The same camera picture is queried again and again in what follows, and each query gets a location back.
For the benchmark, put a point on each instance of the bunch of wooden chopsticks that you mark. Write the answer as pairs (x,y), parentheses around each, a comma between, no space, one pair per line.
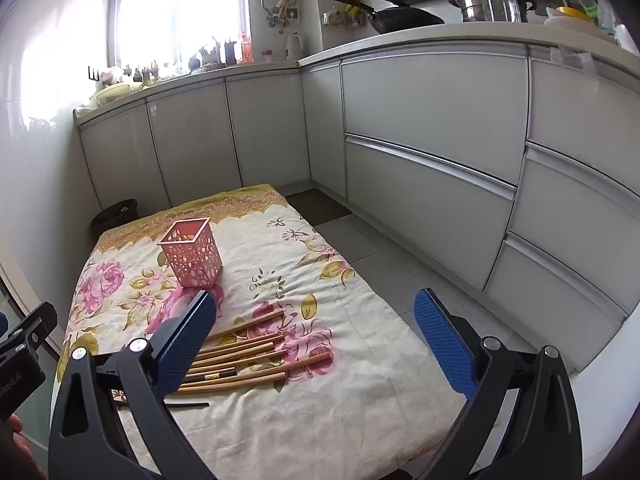
(235,355)

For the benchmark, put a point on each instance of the wall socket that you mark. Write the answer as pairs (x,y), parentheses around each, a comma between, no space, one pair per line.
(292,13)

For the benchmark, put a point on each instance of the person's left hand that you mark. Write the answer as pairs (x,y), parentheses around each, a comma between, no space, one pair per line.
(20,442)

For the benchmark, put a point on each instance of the dark brown chopstick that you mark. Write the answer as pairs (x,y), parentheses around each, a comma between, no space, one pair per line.
(222,373)
(190,404)

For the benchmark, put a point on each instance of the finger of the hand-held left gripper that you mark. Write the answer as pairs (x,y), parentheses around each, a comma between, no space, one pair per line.
(32,330)

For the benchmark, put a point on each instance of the small jar with red lid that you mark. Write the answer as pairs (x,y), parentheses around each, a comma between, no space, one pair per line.
(268,56)

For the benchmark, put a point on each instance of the yellow bowl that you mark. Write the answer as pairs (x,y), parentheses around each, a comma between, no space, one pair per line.
(572,11)

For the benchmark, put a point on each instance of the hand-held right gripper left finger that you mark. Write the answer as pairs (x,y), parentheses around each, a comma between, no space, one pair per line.
(190,340)

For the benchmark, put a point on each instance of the grey base cabinet with doors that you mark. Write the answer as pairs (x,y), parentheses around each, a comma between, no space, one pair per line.
(190,135)

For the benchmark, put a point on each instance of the pink perforated utensil holder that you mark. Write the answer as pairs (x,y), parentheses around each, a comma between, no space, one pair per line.
(195,265)

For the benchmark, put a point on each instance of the black wastebasket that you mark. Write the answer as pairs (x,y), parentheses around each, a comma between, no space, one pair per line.
(112,217)

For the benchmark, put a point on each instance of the kitchen window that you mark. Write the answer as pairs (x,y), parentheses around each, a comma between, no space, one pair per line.
(150,10)

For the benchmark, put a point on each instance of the wall spice rack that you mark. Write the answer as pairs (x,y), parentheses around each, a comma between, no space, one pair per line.
(342,19)

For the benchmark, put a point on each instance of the grey base cabinet with drawers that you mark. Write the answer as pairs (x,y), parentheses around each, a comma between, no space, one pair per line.
(425,110)

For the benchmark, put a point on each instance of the white plastic bag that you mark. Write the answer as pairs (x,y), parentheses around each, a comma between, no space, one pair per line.
(110,76)

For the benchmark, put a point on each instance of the black wok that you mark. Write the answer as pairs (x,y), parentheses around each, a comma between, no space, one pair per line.
(405,20)

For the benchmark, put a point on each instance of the floral printed cloth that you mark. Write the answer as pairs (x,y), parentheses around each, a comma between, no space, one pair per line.
(325,410)

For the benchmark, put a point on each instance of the pale green bowl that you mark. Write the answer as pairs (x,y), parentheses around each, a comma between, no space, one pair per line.
(112,94)

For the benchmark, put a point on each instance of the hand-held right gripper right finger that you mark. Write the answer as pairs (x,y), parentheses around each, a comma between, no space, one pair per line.
(445,345)

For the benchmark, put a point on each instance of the red bottle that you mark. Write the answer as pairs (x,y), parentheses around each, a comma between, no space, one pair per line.
(245,50)

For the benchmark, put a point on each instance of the dark floor mat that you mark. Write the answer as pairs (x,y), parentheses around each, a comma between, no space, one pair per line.
(320,205)

